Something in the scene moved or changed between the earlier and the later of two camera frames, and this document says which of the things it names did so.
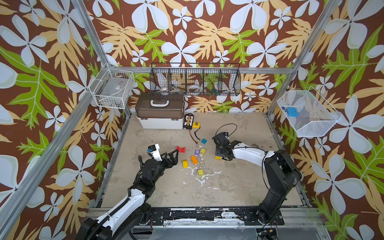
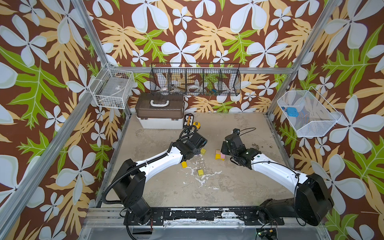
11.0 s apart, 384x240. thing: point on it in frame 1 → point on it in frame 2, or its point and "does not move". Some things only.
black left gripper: x=173 y=161 → x=198 y=151
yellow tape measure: x=196 y=125 does not move
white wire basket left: x=112 y=88 does not move
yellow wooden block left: x=185 y=163 does not move
